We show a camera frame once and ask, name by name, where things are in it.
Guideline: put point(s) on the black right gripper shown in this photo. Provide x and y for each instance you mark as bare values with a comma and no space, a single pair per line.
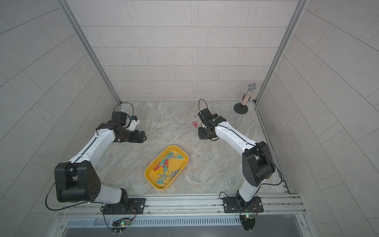
201,135

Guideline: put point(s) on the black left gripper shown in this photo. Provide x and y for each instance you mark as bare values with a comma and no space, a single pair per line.
135,138

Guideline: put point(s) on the yellow plastic storage tray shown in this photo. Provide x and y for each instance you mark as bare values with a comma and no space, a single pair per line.
174,164

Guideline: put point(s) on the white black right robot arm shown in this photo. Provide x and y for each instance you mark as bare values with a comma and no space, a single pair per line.
257,165

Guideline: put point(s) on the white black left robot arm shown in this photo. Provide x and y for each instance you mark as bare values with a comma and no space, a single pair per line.
77,180

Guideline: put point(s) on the teal clothespin tray top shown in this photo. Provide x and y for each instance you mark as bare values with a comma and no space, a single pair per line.
174,156

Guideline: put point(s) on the teal clothespin tray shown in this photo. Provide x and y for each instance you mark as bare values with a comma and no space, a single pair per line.
174,156
165,170
161,182

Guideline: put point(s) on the yellow clothespin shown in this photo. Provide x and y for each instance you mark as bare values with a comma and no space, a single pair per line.
159,171

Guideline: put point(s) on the teal clothespin tray middle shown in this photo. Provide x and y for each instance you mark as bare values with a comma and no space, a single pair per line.
165,170

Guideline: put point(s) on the grey clothespin lower left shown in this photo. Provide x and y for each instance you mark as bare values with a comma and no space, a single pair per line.
162,176

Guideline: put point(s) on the grey clothespin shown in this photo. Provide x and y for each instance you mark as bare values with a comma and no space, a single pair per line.
173,174
162,176

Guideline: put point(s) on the grey clothespin lower right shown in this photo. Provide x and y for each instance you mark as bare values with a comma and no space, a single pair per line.
173,174

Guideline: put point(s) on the teal clothespin tray bottom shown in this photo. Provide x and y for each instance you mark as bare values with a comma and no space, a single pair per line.
161,182

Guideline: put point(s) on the ventilation grille strip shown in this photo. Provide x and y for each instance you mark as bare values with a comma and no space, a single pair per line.
175,221

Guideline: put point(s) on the left controller board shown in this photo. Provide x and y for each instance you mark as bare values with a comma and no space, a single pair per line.
120,225

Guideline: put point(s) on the controller board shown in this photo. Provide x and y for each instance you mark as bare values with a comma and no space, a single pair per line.
120,225
248,221

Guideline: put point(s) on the right controller board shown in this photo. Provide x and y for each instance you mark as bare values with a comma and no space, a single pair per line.
248,221

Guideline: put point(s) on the left corner metal profile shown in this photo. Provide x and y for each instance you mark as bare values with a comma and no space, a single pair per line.
84,42

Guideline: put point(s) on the corner metal profile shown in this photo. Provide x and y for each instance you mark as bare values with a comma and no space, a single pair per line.
284,42
84,42

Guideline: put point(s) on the right corner metal profile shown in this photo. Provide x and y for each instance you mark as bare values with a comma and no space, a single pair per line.
284,42

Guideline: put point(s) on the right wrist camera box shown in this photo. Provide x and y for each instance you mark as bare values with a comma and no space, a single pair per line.
205,115

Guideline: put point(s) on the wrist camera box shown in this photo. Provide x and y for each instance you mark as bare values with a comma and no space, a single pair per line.
120,117
205,115

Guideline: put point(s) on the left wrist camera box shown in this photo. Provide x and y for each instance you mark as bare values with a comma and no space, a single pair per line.
120,117

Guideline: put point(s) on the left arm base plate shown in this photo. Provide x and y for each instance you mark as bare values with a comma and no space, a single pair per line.
124,206

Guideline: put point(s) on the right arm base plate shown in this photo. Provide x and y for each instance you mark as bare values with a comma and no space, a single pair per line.
242,205

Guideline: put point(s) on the aluminium front rail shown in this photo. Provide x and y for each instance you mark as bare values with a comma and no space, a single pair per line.
216,204

